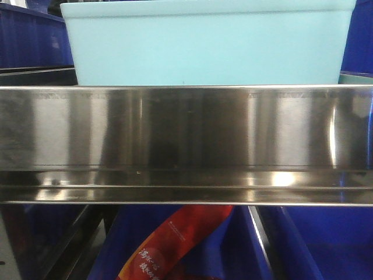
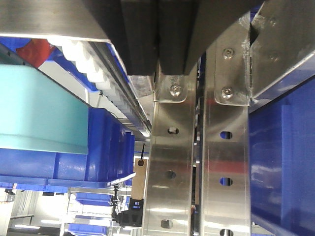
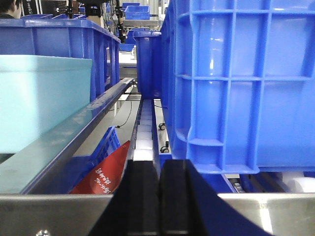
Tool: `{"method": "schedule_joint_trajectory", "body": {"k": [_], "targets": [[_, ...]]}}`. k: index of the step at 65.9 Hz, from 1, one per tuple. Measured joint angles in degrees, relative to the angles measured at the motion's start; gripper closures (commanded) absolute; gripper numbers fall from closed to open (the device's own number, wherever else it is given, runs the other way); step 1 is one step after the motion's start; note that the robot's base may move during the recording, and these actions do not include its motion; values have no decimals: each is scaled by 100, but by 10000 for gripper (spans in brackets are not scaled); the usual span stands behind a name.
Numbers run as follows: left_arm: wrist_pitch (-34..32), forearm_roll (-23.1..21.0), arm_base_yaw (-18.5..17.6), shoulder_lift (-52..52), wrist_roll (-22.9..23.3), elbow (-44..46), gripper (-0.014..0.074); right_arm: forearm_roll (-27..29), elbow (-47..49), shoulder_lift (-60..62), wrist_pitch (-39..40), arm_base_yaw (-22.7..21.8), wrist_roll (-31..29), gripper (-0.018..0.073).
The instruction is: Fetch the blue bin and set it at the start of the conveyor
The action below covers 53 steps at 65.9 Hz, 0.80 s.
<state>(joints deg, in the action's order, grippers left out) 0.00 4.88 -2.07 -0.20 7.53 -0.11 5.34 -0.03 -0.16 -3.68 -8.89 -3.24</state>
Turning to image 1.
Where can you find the dark blue bin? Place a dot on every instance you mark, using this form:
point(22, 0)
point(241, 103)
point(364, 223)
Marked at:
point(31, 38)
point(321, 242)
point(358, 52)
point(232, 251)

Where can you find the red printed snack bag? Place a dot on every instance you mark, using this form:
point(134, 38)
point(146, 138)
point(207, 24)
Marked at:
point(162, 250)

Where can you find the dark blue bin lower right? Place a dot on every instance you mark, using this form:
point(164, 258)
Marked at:
point(321, 242)

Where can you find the stainless steel shelf rail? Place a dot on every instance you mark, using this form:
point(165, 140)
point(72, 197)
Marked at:
point(253, 145)

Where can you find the dark blue bin upper right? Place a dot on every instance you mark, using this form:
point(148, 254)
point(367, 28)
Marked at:
point(358, 52)

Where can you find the dark blue bin lower middle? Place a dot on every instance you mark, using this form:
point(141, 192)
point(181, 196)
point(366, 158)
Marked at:
point(232, 251)

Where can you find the dark blue bin upper left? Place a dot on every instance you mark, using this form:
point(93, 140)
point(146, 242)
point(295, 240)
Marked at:
point(31, 38)

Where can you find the steel shelf divider bar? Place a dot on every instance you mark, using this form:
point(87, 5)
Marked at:
point(264, 249)

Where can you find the light blue plastic bin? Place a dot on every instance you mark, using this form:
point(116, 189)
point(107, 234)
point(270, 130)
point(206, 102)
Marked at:
point(182, 43)

